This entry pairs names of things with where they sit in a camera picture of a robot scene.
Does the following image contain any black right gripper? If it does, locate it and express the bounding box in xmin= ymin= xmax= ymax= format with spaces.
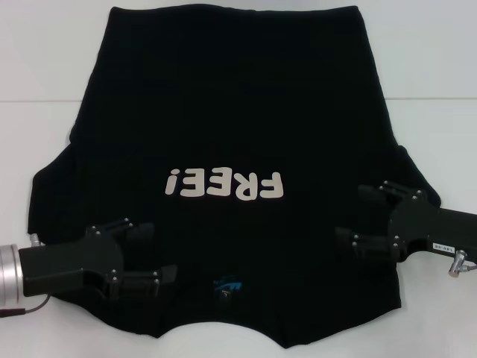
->
xmin=334 ymin=180 xmax=477 ymax=265

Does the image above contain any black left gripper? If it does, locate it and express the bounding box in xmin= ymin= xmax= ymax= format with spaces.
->
xmin=18 ymin=218 xmax=177 ymax=299

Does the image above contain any black shirt with FREE print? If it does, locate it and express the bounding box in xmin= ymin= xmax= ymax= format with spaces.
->
xmin=28 ymin=5 xmax=443 ymax=340

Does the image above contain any left arm cable with metal plug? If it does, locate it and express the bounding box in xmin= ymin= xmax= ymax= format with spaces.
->
xmin=0 ymin=231 xmax=53 ymax=318

